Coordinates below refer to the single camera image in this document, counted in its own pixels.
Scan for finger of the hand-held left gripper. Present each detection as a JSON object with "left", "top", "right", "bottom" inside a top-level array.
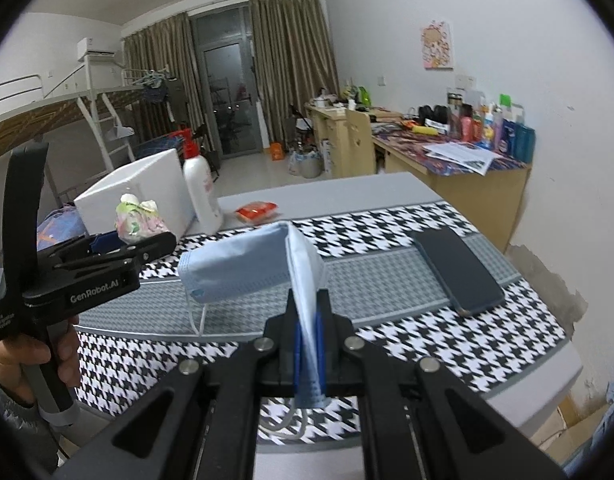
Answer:
[
  {"left": 37, "top": 231, "right": 125, "bottom": 266},
  {"left": 52, "top": 231, "right": 178, "bottom": 281}
]

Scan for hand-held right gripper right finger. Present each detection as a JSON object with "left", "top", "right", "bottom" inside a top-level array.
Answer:
[{"left": 314, "top": 287, "right": 568, "bottom": 480}]

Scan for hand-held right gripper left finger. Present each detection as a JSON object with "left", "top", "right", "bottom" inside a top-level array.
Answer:
[{"left": 52, "top": 289, "right": 308, "bottom": 480}]

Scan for floral tissue pack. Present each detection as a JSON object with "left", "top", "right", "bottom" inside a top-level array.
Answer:
[{"left": 114, "top": 194, "right": 170, "bottom": 246}]

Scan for white foam box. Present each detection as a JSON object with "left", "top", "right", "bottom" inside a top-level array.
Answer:
[{"left": 74, "top": 148, "right": 197, "bottom": 238}]

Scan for blue face mask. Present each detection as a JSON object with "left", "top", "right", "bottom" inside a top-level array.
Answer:
[{"left": 177, "top": 221, "right": 329, "bottom": 443}]

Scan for person's left forearm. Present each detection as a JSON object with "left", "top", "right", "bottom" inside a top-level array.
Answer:
[{"left": 0, "top": 370, "right": 63, "bottom": 476}]

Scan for person's left hand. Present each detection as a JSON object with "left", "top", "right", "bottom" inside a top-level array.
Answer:
[{"left": 0, "top": 325, "right": 83, "bottom": 406}]

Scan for blue quilt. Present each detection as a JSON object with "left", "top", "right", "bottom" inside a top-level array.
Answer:
[{"left": 34, "top": 207, "right": 88, "bottom": 246}]

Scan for white pump bottle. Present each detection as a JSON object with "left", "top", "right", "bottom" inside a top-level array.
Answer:
[{"left": 181, "top": 130, "right": 224, "bottom": 235}]

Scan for houndstooth table mat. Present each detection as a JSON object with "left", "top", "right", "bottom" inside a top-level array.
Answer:
[{"left": 72, "top": 200, "right": 572, "bottom": 448}]

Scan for red snack packet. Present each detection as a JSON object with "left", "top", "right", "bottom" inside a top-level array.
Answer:
[{"left": 235, "top": 201, "right": 279, "bottom": 226}]

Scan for white bunk ladder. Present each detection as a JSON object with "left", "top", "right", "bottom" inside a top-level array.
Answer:
[{"left": 77, "top": 90, "right": 138, "bottom": 171}]

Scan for white metal bunk bed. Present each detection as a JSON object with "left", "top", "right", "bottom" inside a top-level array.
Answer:
[{"left": 0, "top": 74, "right": 153, "bottom": 171}]

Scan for dark hanging clothes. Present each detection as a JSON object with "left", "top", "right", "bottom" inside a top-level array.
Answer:
[{"left": 140, "top": 67, "right": 183, "bottom": 136}]

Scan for dark smartphone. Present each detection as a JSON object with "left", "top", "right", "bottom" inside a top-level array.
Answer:
[{"left": 411, "top": 227, "right": 506, "bottom": 317}]

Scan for glass balcony door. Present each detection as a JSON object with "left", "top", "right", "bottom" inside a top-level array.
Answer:
[{"left": 189, "top": 2, "right": 263, "bottom": 158}]

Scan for brown curtain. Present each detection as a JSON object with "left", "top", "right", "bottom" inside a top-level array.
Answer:
[
  {"left": 249, "top": 0, "right": 340, "bottom": 153},
  {"left": 123, "top": 14, "right": 198, "bottom": 161}
]

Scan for white air conditioner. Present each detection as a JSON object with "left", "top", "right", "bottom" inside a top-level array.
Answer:
[{"left": 76, "top": 37, "right": 117, "bottom": 63}]

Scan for cluttered wooden desk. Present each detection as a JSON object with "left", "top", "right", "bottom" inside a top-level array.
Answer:
[{"left": 304, "top": 102, "right": 350, "bottom": 178}]

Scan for wooden chair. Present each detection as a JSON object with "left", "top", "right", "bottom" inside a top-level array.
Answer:
[{"left": 344, "top": 107, "right": 377, "bottom": 177}]

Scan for wooden desk with patterned cover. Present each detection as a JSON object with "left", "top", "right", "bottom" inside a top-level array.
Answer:
[{"left": 372, "top": 120, "right": 532, "bottom": 256}]

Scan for printed papers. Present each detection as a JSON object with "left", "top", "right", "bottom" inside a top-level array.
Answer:
[{"left": 423, "top": 142, "right": 502, "bottom": 176}]

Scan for cardboard box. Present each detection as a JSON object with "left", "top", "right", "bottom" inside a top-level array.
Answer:
[{"left": 557, "top": 395, "right": 612, "bottom": 466}]

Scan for black headphones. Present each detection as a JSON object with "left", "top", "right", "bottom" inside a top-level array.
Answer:
[{"left": 418, "top": 104, "right": 450, "bottom": 126}]

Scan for row of toiletry bottles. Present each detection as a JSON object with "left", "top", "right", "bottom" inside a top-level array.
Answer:
[{"left": 447, "top": 89, "right": 536, "bottom": 161}]

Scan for wall poster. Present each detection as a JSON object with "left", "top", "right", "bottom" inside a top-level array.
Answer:
[{"left": 421, "top": 21, "right": 455, "bottom": 70}]

